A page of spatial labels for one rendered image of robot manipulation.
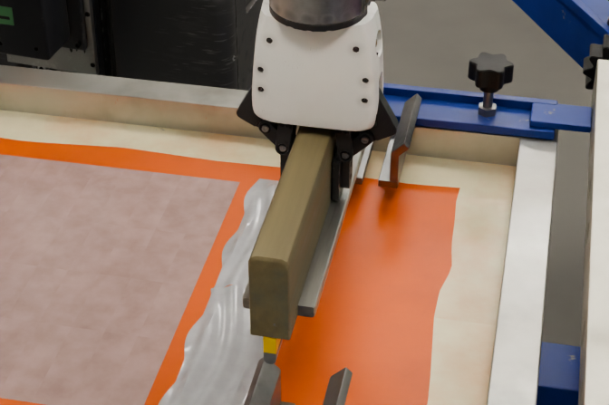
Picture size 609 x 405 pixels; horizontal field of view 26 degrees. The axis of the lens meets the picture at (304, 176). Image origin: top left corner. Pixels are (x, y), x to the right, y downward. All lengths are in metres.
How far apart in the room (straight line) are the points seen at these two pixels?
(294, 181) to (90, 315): 0.26
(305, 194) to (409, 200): 0.33
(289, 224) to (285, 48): 0.14
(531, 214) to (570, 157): 1.93
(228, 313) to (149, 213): 0.18
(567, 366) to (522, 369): 0.12
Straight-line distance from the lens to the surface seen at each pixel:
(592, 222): 1.15
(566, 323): 2.67
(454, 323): 1.16
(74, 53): 2.13
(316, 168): 1.02
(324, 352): 1.13
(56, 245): 1.26
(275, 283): 0.94
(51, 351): 1.15
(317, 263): 1.03
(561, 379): 1.17
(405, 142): 1.26
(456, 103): 1.38
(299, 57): 1.01
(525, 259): 1.18
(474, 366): 1.12
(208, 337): 1.13
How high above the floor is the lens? 1.71
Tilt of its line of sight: 34 degrees down
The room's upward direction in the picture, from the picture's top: straight up
